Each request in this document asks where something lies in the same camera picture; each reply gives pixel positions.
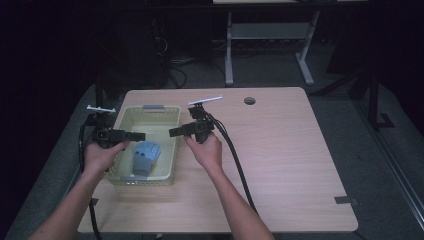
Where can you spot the pale yellow plastic basket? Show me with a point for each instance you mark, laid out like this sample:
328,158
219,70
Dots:
166,146

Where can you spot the blue grey glove with dots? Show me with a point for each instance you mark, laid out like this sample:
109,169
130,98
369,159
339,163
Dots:
143,160

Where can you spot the grey tape piece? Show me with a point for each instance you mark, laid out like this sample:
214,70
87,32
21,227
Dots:
94,201
345,200

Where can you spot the black metal stand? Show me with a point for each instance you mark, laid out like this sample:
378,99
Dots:
374,100
99,93

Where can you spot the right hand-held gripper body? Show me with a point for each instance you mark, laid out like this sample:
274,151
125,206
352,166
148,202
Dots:
201,126

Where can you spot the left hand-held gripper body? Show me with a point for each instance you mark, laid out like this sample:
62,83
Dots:
106,135

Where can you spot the person's right hand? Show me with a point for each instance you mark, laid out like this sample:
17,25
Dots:
206,155

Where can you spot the plain blue grey glove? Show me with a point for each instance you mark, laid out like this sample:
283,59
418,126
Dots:
156,151

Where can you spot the person's left hand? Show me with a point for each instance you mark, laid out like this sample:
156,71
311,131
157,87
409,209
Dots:
100,158

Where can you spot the white metal desk frame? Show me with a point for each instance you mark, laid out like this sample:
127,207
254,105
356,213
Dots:
266,30

